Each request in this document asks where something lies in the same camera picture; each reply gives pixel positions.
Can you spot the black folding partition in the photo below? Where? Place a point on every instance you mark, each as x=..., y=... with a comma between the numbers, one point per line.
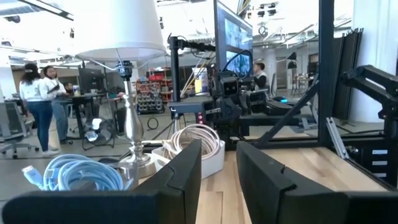
x=346, y=77

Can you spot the white shade table lamp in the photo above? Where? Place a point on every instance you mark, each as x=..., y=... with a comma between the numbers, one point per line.
x=124, y=31

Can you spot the storage shelf with red bins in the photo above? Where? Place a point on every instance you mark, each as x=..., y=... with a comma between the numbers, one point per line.
x=152, y=96

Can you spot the white plastic container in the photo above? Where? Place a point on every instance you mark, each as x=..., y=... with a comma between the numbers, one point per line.
x=214, y=165

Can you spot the black aluminium table frame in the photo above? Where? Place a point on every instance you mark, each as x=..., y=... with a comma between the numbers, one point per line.
x=326, y=62

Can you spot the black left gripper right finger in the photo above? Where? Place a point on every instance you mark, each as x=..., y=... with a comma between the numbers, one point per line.
x=280, y=205

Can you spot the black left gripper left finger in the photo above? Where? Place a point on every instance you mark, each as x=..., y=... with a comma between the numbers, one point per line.
x=140, y=205

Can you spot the silver metal bracket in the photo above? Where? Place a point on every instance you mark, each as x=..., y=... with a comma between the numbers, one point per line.
x=337, y=138

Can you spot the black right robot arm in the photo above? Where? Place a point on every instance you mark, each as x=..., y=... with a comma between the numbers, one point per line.
x=256, y=102

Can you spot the black office desk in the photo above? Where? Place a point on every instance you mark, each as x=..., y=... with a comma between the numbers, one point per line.
x=84, y=99

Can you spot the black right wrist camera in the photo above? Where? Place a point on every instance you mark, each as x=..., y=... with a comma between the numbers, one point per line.
x=230, y=86

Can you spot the person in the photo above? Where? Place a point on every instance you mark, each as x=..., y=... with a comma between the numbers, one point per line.
x=60, y=118
x=261, y=77
x=69, y=88
x=35, y=93

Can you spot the dark desk monitor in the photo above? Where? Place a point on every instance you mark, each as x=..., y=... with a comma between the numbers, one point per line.
x=91, y=81

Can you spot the black floor fan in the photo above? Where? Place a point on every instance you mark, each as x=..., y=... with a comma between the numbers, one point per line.
x=104, y=130

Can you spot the black computer monitor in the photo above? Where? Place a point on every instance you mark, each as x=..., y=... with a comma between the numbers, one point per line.
x=233, y=31

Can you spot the grey office chair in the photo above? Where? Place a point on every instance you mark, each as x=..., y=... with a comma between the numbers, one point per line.
x=12, y=121

